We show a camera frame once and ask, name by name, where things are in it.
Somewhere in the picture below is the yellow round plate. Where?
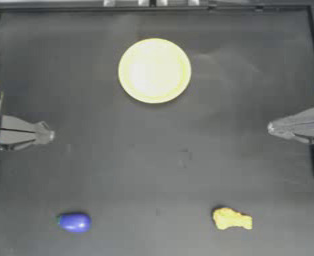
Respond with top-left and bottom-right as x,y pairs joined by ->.
117,37 -> 192,104

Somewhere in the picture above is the black metal table frame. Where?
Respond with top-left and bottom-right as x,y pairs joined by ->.
0,0 -> 314,88

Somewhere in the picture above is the yellow toy chicken nugget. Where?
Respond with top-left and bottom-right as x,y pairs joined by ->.
212,206 -> 253,231

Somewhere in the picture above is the purple toy eggplant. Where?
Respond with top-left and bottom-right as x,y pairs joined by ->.
56,211 -> 93,234

